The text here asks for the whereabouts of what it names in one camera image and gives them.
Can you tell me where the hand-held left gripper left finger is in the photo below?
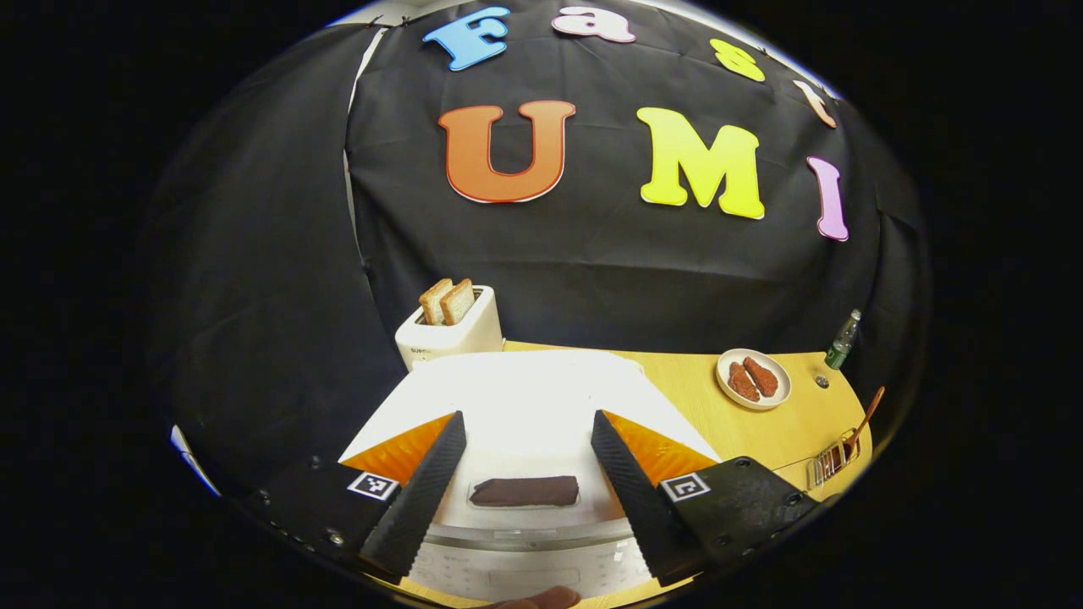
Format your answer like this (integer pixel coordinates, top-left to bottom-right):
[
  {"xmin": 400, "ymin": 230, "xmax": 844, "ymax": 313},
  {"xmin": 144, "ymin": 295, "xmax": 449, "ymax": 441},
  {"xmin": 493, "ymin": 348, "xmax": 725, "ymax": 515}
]
[{"xmin": 254, "ymin": 411, "xmax": 468, "ymax": 584}]

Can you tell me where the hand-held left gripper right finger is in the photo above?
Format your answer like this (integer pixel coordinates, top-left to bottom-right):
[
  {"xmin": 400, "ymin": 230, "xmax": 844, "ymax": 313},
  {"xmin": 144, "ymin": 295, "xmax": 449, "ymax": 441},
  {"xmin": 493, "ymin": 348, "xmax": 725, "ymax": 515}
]
[{"xmin": 591, "ymin": 410, "xmax": 820, "ymax": 584}]

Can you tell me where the white rice cooker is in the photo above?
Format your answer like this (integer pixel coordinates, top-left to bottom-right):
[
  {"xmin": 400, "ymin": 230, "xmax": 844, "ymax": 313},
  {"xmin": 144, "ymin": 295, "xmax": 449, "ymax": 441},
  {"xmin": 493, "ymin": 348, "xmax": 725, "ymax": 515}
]
[{"xmin": 338, "ymin": 349, "xmax": 722, "ymax": 603}]

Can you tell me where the brown meat piece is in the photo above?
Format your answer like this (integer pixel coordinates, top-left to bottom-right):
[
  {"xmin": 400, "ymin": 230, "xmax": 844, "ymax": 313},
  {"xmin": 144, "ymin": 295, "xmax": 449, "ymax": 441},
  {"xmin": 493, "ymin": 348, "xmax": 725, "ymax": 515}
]
[
  {"xmin": 743, "ymin": 355, "xmax": 779, "ymax": 398},
  {"xmin": 728, "ymin": 361, "xmax": 761, "ymax": 403}
]

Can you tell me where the white toaster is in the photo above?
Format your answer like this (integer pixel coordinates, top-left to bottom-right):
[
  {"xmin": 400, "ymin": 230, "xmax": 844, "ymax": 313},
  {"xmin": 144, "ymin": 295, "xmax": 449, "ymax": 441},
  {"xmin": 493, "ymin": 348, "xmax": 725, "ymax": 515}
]
[{"xmin": 394, "ymin": 285, "xmax": 505, "ymax": 371}]

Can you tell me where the white round plate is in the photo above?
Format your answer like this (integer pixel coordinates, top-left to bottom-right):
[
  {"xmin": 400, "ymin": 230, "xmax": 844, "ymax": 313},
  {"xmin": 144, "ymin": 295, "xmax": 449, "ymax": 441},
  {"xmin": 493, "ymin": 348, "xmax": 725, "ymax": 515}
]
[{"xmin": 716, "ymin": 348, "xmax": 793, "ymax": 411}]

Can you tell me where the toast slice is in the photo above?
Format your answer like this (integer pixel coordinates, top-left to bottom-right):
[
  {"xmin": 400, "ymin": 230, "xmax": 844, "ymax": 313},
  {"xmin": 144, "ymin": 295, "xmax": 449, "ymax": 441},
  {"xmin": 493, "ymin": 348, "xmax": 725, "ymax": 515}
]
[
  {"xmin": 440, "ymin": 278, "xmax": 476, "ymax": 326},
  {"xmin": 419, "ymin": 278, "xmax": 455, "ymax": 326}
]

